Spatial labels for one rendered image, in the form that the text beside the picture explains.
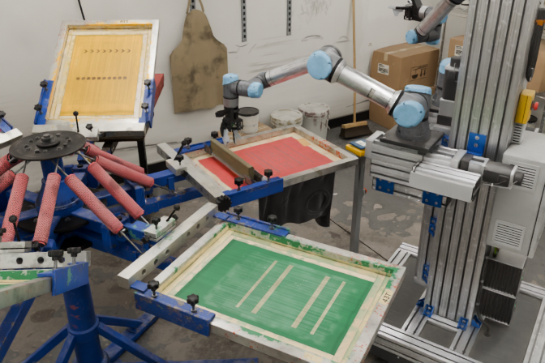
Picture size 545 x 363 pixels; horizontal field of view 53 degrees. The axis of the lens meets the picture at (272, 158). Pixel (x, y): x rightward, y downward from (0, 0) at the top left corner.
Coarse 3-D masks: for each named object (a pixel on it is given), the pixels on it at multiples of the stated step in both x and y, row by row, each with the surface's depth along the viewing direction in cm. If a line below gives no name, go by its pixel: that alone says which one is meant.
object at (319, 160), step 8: (304, 152) 301; (312, 152) 301; (320, 160) 292; (328, 160) 292; (256, 168) 284; (296, 168) 284; (304, 168) 284; (224, 176) 276; (232, 176) 276; (272, 176) 276; (280, 176) 276; (232, 184) 268
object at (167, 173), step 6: (150, 174) 258; (156, 174) 258; (162, 174) 258; (168, 174) 258; (174, 174) 260; (156, 180) 255; (162, 180) 257; (174, 180) 261; (180, 180) 263; (156, 186) 257
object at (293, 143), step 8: (264, 144) 311; (272, 144) 311; (288, 144) 311; (296, 144) 311; (240, 152) 301; (200, 160) 292; (208, 160) 292; (216, 160) 292; (248, 160) 292; (208, 168) 284; (216, 168) 284; (224, 168) 284
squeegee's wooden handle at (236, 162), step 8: (216, 144) 286; (216, 152) 289; (224, 152) 280; (232, 152) 276; (224, 160) 282; (232, 160) 274; (240, 160) 268; (240, 168) 268; (248, 168) 261; (248, 176) 262
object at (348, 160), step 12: (264, 132) 318; (276, 132) 321; (288, 132) 326; (300, 132) 322; (228, 144) 305; (240, 144) 310; (324, 144) 304; (192, 156) 295; (348, 156) 288; (312, 168) 276; (324, 168) 276; (336, 168) 280; (288, 180) 265; (300, 180) 270
